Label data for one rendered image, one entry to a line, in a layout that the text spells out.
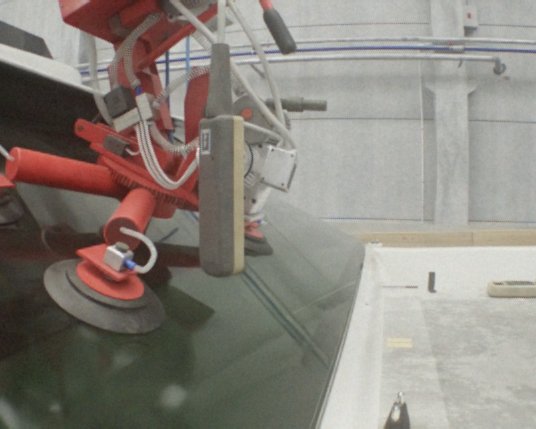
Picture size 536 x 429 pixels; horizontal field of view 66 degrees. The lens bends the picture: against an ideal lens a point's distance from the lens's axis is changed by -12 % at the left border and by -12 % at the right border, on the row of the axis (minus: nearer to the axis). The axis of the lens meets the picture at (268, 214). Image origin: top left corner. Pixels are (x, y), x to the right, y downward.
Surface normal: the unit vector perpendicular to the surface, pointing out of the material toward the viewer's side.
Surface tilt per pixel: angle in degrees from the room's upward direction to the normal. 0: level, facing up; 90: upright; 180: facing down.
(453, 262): 90
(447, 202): 90
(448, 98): 90
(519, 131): 90
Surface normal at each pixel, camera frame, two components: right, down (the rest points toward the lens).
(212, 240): -0.76, 0.05
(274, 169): -0.15, -0.07
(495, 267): -0.32, 0.07
